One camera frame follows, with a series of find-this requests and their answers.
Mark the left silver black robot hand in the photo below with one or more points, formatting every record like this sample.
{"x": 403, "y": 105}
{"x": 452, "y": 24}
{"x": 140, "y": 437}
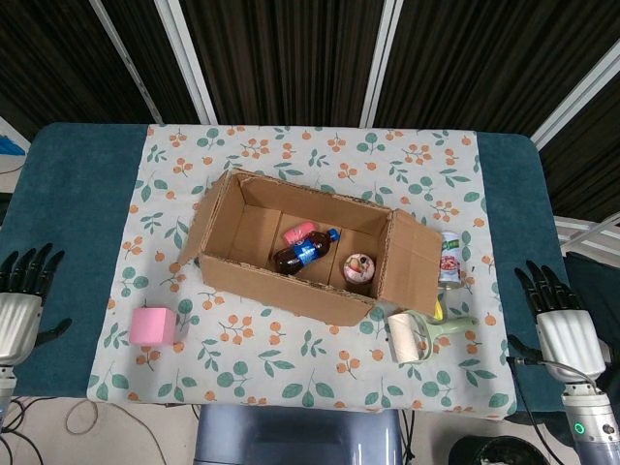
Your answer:
{"x": 19, "y": 324}

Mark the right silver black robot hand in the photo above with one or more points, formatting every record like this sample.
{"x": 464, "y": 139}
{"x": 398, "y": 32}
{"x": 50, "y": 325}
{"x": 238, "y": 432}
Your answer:
{"x": 571, "y": 344}

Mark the brown cardboard box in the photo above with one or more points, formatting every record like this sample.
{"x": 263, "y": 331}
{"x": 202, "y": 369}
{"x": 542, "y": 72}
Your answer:
{"x": 412, "y": 261}

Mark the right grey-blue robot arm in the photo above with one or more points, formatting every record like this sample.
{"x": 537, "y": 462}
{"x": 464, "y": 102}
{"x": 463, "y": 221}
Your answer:
{"x": 588, "y": 426}

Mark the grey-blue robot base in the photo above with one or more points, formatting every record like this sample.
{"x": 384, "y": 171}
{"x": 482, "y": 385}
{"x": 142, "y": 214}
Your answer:
{"x": 290, "y": 436}

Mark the round pink-lidded jar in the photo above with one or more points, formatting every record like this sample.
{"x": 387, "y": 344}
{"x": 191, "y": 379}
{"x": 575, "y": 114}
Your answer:
{"x": 359, "y": 269}

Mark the dark cloth-covered object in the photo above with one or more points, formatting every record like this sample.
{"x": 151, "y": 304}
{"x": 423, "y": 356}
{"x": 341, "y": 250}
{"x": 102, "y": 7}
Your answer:
{"x": 596, "y": 286}

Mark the black waste bin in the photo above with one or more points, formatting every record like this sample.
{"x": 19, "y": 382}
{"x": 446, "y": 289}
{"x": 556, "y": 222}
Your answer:
{"x": 504, "y": 450}

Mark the pink foam cube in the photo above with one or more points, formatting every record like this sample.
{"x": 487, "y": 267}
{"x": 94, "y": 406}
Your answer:
{"x": 152, "y": 327}

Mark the yellow banana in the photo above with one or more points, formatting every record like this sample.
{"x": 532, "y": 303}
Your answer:
{"x": 439, "y": 312}

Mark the teal table cover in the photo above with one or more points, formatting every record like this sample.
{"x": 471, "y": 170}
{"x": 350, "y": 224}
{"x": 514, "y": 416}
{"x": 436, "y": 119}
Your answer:
{"x": 72, "y": 194}

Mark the white can red fruit print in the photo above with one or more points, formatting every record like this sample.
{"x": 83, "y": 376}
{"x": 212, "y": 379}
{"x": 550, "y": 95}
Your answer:
{"x": 450, "y": 264}

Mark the green lint roller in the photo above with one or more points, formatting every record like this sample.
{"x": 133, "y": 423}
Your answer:
{"x": 404, "y": 339}

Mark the blue and white object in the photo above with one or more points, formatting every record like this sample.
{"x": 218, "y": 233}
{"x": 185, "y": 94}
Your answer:
{"x": 9, "y": 145}

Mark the floral leaf print tablecloth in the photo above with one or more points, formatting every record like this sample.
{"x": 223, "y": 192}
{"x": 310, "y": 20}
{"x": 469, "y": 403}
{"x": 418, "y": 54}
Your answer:
{"x": 315, "y": 358}

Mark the dark cola bottle blue label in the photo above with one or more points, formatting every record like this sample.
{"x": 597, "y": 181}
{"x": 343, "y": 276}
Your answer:
{"x": 302, "y": 252}

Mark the small pink roll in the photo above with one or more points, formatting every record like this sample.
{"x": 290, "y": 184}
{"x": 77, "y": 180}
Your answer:
{"x": 295, "y": 233}

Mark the white metal rail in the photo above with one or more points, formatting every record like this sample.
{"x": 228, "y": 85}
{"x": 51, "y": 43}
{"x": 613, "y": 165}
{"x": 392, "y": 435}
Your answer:
{"x": 564, "y": 222}

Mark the white window frame bar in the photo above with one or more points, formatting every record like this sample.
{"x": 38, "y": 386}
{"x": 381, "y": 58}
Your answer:
{"x": 381, "y": 63}
{"x": 581, "y": 99}
{"x": 188, "y": 63}
{"x": 128, "y": 63}

